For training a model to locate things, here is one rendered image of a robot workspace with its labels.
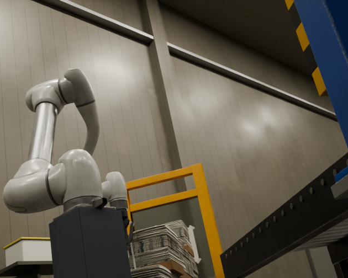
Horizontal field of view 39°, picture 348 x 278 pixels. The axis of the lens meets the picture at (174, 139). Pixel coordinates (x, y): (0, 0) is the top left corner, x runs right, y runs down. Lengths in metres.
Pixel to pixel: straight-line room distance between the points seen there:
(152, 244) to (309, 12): 1.80
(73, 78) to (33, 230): 3.22
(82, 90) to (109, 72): 4.82
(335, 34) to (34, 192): 1.41
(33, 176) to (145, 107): 5.45
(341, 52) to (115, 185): 1.83
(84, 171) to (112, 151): 4.60
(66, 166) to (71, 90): 0.57
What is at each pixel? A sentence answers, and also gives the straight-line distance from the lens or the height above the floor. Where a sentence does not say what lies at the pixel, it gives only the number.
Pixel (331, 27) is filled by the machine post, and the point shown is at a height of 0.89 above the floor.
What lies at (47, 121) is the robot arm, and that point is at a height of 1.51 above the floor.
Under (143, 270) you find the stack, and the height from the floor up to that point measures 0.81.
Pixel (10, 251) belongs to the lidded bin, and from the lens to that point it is 4.89.
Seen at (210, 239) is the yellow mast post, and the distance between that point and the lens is 3.93.
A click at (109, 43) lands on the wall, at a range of 7.58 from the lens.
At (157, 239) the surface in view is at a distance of 2.54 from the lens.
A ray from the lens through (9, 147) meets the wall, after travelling 5.67.
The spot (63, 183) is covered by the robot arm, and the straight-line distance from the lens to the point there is 1.95.
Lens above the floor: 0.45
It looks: 23 degrees up
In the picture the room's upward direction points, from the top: 12 degrees counter-clockwise
